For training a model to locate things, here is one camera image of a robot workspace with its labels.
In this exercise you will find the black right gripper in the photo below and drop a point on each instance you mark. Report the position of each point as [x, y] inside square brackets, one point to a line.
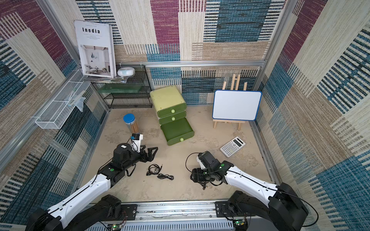
[197, 175]

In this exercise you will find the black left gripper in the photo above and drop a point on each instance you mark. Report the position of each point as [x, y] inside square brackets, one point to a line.
[150, 157]

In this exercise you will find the green drawer cabinet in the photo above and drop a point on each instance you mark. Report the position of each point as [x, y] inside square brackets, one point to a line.
[171, 110]

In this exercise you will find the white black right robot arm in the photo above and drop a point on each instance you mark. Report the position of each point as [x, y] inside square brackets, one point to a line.
[278, 204]

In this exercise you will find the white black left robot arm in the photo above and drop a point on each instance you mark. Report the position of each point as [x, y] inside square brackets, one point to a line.
[71, 213]

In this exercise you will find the black braided earphones left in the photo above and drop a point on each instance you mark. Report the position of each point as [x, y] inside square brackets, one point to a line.
[155, 170]

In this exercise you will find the grey calculator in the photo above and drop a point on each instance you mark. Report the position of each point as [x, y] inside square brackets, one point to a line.
[233, 146]

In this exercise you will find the clear pencil tub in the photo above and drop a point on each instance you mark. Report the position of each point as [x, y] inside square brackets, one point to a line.
[130, 121]

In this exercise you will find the blue framed whiteboard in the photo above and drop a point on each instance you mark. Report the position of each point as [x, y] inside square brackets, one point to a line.
[236, 105]

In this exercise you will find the white oval device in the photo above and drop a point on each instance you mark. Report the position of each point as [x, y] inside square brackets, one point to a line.
[126, 72]

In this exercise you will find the Inedia magazine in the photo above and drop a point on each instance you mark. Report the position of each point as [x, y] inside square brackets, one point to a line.
[96, 49]

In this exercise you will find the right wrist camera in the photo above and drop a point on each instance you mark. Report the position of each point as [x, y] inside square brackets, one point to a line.
[205, 159]

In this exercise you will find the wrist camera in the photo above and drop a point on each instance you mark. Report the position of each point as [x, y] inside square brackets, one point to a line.
[205, 159]
[136, 139]

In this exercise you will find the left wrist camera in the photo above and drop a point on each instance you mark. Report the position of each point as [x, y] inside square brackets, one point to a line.
[136, 139]

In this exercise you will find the black wire shelf rack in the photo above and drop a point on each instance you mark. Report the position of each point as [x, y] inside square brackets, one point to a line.
[127, 92]

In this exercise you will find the white wire basket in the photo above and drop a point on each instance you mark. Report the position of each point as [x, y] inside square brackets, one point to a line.
[68, 97]

